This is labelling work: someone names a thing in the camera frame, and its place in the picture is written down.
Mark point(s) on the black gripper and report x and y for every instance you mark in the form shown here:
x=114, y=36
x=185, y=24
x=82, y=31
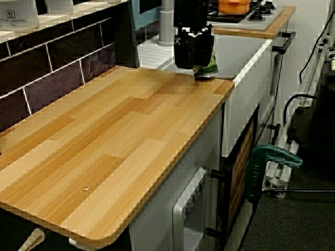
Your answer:
x=193, y=36

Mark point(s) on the green tin can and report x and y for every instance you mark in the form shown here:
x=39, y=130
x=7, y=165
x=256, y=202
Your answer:
x=206, y=72

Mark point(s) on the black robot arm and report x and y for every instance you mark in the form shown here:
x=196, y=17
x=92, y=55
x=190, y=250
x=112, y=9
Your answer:
x=191, y=11

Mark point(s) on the white toy sink unit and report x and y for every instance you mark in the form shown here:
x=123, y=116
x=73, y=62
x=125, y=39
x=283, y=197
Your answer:
x=246, y=78

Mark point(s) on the grey toy faucet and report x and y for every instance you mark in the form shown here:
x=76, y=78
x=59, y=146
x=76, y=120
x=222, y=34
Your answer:
x=166, y=23

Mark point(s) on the orange toy pot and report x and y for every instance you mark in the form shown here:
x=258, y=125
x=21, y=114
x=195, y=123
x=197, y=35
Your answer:
x=234, y=5

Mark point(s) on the blue plastic bin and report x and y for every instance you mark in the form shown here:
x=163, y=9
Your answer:
x=146, y=11

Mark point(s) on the dark grey upright panel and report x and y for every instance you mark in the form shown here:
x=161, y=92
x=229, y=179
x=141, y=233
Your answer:
x=127, y=34

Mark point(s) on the black stove knob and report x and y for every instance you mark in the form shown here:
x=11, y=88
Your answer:
x=267, y=5
x=255, y=17

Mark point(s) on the grey toy stove top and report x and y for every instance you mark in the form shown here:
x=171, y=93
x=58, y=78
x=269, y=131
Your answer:
x=264, y=18

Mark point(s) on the wooden stove counter board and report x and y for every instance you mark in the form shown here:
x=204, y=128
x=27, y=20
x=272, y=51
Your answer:
x=277, y=27

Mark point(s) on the green clamp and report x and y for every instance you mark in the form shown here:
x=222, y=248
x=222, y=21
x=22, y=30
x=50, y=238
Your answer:
x=264, y=162

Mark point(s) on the wooden slat cabinet door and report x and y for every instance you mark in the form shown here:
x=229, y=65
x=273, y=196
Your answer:
x=239, y=177

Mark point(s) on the cream shelf ledge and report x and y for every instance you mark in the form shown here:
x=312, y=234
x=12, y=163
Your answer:
x=57, y=22

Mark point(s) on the dark tiled backsplash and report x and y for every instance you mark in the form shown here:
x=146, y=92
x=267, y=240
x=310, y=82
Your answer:
x=52, y=75

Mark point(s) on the plain white lidded jar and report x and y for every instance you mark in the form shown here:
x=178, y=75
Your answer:
x=58, y=6

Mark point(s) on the grey dispenser panel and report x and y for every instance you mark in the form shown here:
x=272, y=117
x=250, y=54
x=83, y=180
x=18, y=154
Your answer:
x=187, y=206

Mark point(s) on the brass screw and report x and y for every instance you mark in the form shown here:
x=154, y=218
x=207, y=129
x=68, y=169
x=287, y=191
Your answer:
x=86, y=187

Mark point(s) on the white jar with logo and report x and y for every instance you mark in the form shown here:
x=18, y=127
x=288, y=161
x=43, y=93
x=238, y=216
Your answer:
x=18, y=15

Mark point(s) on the black towel rail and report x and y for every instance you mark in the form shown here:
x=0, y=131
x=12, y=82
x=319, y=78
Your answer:
x=284, y=43

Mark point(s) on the aluminium frame rail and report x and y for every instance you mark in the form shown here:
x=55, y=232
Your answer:
x=301, y=109

